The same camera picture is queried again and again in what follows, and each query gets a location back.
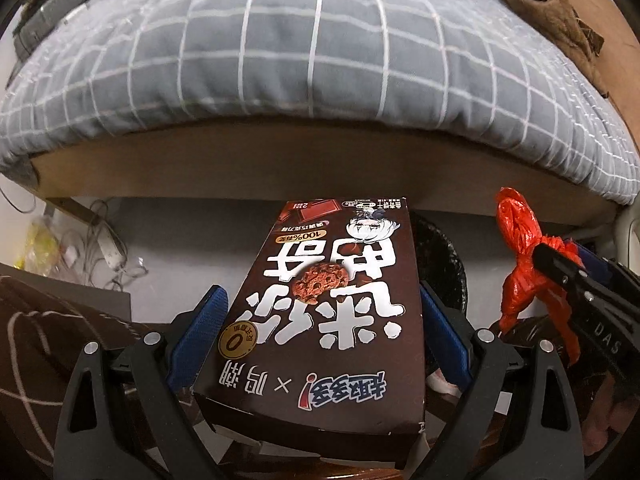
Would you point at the red plastic bag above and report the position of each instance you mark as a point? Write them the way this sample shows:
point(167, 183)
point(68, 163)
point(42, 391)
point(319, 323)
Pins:
point(520, 240)

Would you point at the grey suitcase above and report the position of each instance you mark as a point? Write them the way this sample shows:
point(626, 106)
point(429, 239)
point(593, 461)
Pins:
point(45, 25)

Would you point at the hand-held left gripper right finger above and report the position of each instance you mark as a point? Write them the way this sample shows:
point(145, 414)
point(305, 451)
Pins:
point(445, 335)

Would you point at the black trash bin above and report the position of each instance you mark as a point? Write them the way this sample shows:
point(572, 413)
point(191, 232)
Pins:
point(442, 265)

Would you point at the brown fleece garment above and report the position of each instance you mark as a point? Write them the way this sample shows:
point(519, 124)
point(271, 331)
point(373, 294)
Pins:
point(550, 15)

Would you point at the person's right hand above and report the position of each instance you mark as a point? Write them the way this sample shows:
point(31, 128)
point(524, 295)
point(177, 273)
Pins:
point(612, 425)

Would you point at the brown line-patterned cloth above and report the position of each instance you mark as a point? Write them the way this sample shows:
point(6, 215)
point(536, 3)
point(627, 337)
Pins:
point(50, 360)

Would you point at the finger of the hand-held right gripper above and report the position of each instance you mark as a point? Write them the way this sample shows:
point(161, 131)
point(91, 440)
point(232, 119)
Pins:
point(562, 280)
point(600, 270)

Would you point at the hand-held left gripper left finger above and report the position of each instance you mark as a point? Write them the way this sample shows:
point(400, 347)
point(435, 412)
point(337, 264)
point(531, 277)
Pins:
point(200, 330)

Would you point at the brown cookie box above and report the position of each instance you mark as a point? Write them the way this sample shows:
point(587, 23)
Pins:
point(325, 320)

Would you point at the wooden bed frame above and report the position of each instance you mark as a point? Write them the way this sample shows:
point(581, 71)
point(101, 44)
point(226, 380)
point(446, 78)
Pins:
point(250, 170)

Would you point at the yellow plastic bag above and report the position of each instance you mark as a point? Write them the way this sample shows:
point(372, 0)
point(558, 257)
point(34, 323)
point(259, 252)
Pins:
point(40, 247)

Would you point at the wooden headboard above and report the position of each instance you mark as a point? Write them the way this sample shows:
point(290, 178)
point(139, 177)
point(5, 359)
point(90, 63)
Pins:
point(615, 50)

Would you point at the pale pink object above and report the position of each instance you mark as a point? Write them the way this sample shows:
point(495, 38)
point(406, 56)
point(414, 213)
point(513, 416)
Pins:
point(442, 382)

